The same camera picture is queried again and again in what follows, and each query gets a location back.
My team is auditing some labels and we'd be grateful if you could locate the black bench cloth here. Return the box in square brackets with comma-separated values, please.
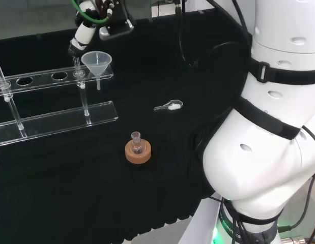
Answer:
[0, 10, 252, 242]

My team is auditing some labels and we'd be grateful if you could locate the clear acrylic funnel stand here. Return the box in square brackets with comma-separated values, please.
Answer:
[0, 52, 120, 148]

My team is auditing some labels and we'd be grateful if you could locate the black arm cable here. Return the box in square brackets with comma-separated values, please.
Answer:
[205, 0, 253, 43]

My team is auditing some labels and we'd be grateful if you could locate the clear plastic funnel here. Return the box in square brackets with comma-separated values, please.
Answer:
[80, 51, 113, 90]

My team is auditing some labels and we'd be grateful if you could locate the brown cork ring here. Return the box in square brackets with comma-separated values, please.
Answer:
[125, 139, 152, 166]

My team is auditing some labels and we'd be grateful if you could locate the clear glass weighing funnel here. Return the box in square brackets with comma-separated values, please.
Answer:
[154, 99, 184, 112]

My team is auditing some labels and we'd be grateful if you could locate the green cable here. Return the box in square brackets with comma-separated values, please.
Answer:
[71, 0, 111, 26]

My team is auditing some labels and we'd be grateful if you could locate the black base cable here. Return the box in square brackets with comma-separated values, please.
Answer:
[278, 174, 315, 233]

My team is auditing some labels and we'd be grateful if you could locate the black cable with connector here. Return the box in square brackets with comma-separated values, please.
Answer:
[174, 0, 200, 68]

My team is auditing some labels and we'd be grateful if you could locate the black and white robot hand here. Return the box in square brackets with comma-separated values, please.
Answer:
[68, 0, 135, 57]

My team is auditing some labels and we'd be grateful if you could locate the small round-bottom glass flask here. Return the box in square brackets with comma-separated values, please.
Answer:
[130, 131, 144, 156]

